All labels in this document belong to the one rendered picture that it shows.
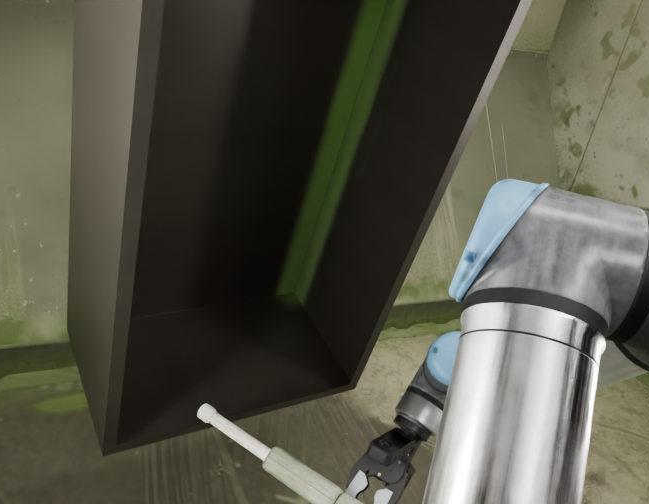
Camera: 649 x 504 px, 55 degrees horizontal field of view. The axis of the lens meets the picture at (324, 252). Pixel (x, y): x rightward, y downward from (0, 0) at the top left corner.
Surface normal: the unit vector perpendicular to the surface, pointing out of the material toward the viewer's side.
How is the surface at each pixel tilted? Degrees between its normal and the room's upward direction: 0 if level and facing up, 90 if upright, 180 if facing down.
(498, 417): 46
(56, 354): 90
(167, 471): 0
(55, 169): 57
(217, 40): 102
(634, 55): 90
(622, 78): 90
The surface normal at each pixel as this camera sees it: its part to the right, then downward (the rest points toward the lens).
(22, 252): 0.43, -0.07
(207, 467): 0.17, -0.88
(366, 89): -0.85, 0.11
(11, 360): 0.41, 0.48
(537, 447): 0.05, -0.38
